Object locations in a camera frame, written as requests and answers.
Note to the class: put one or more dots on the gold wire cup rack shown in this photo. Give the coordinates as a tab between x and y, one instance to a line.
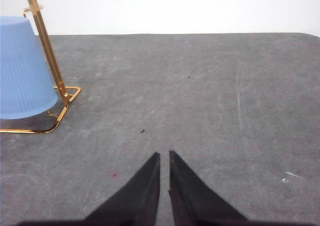
62	90

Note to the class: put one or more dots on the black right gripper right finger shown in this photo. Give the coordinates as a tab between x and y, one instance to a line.
195	203

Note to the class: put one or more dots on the blue ribbed plastic cup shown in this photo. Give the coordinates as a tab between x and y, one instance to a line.
27	87

